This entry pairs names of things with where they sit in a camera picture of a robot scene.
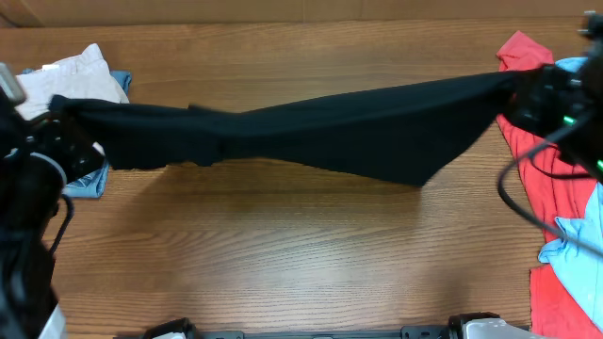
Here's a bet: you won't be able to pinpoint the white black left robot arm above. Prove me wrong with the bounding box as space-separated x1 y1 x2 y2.
1 95 105 338

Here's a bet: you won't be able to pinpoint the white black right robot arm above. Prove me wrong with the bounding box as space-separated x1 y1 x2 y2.
505 11 602 181

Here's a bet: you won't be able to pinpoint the black t-shirt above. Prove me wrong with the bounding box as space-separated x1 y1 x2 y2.
49 72 519 186

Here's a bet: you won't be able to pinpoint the light blue shirt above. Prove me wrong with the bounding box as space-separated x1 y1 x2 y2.
537 56 603 334

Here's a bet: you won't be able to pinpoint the red shirt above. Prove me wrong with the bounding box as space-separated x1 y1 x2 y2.
497 31 602 339

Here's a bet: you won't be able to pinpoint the beige folded pants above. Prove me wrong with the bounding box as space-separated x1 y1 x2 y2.
16 43 129 121

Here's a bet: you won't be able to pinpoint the blue folded jeans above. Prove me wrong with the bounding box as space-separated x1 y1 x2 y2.
22 70 132 199

